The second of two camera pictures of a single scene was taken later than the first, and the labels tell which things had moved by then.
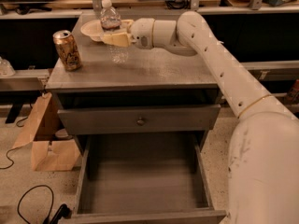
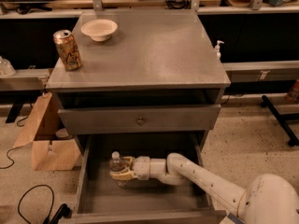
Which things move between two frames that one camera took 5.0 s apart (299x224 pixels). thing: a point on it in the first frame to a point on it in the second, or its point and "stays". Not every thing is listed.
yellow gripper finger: (126, 23) to (131, 159)
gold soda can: (67, 50) stays
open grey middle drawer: (141, 178) stays
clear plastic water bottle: (110, 21) to (116, 163)
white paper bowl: (92, 29) stays
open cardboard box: (49, 152) stays
